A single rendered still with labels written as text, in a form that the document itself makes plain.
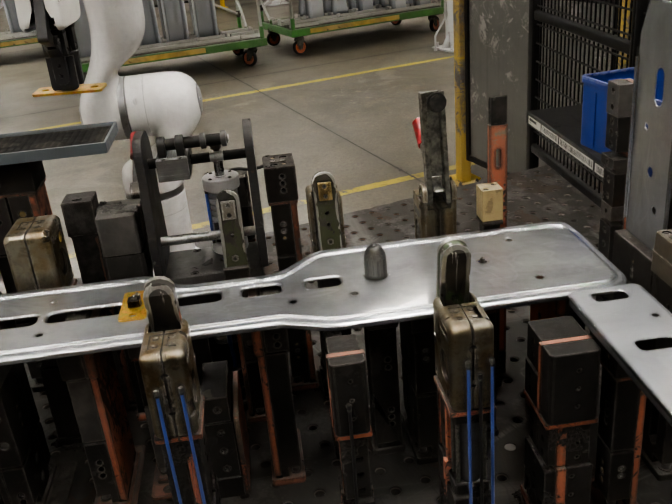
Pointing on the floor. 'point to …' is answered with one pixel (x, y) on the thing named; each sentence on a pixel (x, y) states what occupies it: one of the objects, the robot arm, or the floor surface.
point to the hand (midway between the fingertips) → (65, 70)
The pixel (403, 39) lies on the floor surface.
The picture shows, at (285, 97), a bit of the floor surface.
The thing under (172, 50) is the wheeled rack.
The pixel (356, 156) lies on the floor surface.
